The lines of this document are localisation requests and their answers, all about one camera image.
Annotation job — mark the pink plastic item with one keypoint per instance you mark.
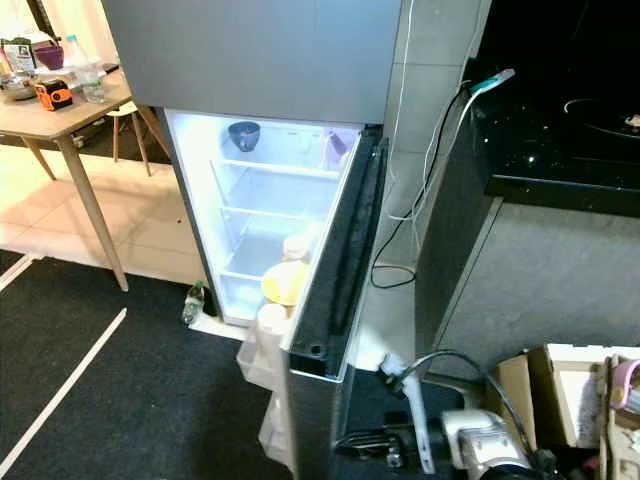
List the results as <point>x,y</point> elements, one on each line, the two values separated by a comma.
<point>627,382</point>

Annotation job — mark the cardboard box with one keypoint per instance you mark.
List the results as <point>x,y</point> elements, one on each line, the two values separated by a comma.
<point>622,440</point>
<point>555,395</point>

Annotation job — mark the grey counter cabinet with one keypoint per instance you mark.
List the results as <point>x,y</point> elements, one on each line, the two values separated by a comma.
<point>540,280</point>

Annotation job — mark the white stool wooden legs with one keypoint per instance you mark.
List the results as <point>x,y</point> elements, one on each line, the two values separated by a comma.
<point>125,108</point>

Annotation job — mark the glass fridge shelf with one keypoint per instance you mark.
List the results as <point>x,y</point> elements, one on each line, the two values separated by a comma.
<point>275,215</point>
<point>275,169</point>

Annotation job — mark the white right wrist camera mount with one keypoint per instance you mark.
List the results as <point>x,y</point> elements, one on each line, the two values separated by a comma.
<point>418,410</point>

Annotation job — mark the orange black device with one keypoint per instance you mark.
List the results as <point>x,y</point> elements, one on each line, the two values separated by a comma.
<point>54,94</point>

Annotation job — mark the purple bowl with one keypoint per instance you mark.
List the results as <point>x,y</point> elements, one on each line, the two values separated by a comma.
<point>49,56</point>

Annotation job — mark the red black white patterned bowl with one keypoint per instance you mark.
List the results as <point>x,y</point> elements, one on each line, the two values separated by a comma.
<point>244,136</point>

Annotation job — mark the grey fridge lower door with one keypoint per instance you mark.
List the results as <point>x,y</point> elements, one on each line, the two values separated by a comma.
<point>350,260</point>

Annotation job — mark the black kitchen countertop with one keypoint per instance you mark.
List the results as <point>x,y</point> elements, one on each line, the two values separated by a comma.
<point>560,110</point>

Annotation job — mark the grey fridge cabinet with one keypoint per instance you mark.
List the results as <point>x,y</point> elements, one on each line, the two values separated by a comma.
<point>250,250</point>

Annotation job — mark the yellow round cup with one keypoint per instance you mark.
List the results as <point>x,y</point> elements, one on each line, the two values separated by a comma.
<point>285,283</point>

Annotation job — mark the clear water bottle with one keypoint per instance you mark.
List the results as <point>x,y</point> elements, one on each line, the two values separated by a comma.
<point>95,80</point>
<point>74,58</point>

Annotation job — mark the white capped bottle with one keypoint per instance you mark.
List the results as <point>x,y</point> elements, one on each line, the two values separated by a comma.
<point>272,322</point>
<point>296,248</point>

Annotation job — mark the green glass bottle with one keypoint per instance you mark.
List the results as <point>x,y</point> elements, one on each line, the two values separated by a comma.
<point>193,305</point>

